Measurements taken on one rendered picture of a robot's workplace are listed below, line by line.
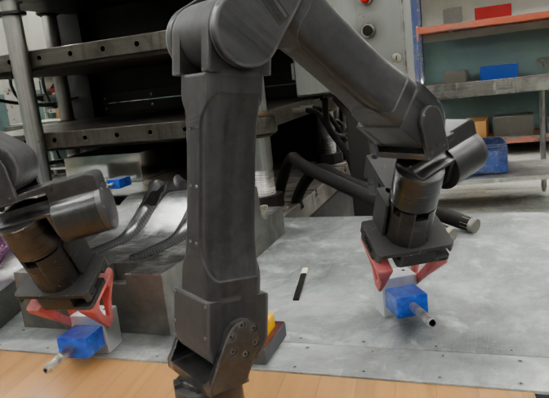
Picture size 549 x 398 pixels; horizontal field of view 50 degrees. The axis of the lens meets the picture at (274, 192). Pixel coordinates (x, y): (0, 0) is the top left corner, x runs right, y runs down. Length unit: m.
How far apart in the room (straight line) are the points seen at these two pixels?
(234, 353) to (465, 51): 6.97
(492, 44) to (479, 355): 6.76
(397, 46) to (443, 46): 5.86
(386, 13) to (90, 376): 1.11
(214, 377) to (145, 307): 0.35
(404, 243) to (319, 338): 0.17
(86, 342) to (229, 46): 0.45
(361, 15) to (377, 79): 0.95
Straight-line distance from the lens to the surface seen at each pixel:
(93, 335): 0.81
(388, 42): 1.54
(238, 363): 0.53
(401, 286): 0.81
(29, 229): 0.70
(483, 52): 7.39
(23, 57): 1.93
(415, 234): 0.72
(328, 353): 0.74
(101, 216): 0.67
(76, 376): 0.81
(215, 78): 0.49
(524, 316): 0.83
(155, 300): 0.84
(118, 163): 1.80
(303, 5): 0.55
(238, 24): 0.49
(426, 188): 0.68
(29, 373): 0.85
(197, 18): 0.51
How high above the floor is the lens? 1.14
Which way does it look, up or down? 11 degrees down
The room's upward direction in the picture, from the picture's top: 6 degrees counter-clockwise
